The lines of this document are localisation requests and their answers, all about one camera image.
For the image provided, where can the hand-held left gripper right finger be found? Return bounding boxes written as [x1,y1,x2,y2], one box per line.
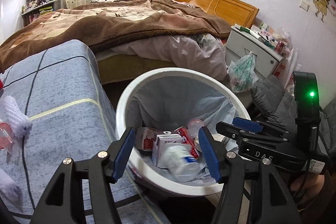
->
[198,126,302,224]

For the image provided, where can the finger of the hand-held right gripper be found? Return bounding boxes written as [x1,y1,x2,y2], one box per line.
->
[216,121,263,146]
[232,116,289,138]

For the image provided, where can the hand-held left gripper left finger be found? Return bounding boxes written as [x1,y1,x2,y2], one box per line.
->
[30,126,137,224]

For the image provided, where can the white paper cup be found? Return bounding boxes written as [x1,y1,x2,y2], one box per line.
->
[164,145,201,182]

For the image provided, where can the clear plastic cup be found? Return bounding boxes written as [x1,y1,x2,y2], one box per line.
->
[187,119,205,139]

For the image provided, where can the pale blue bin liner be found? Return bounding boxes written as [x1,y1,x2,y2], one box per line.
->
[135,77,240,185]

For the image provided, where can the white round bin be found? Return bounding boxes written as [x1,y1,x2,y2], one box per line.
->
[115,67,252,197]

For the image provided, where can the person's right hand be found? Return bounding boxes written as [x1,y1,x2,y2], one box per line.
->
[290,174,326,210]

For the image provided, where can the grey padded jacket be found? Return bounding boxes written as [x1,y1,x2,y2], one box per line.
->
[251,74,336,135]

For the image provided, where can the green printed plastic bag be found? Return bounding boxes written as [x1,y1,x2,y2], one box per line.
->
[228,52,259,93]

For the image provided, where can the white bag with red print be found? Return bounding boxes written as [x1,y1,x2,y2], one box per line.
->
[273,48,300,88]

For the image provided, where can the white nightstand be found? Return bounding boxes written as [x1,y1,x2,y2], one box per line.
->
[225,25,285,83]

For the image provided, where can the clutter of small boxes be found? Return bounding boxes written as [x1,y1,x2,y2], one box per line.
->
[235,23,292,52]

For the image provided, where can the pale pink duvet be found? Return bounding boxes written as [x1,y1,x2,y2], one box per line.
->
[110,32,229,80]

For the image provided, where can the wooden headboard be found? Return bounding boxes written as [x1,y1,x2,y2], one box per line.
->
[165,0,260,28]

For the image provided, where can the bed with brown blanket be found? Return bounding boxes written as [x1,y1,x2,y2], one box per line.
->
[0,0,233,75]

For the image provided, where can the cluttered desk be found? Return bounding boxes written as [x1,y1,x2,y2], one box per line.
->
[21,0,62,28]

